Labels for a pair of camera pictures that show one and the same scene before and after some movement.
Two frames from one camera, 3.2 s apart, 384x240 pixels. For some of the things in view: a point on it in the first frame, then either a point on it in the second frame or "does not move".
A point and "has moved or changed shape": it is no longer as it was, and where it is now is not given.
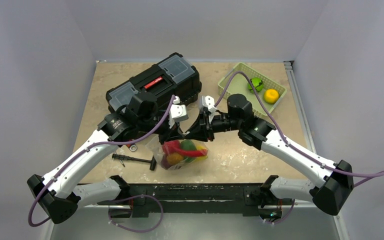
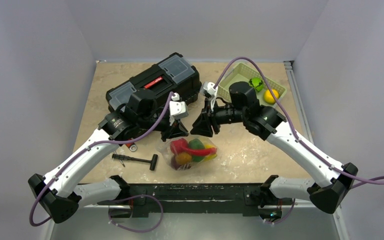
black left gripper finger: x=174 y=134 does not move
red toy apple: x=168 y=146 -> x=175 y=146
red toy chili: x=190 y=153 has moved or changed shape
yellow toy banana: x=201 y=158 -> x=210 y=156
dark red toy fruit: x=164 y=164 -> x=174 y=163
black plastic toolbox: x=174 y=76 does not move
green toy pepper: x=189 y=145 -> x=196 y=144
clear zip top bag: x=176 y=154 has moved or changed shape
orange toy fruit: x=174 y=158 -> x=183 y=158
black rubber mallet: x=153 y=162 does not move
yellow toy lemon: x=271 y=96 does not move
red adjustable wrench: x=132 y=147 does not move
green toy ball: x=257 y=83 does not move
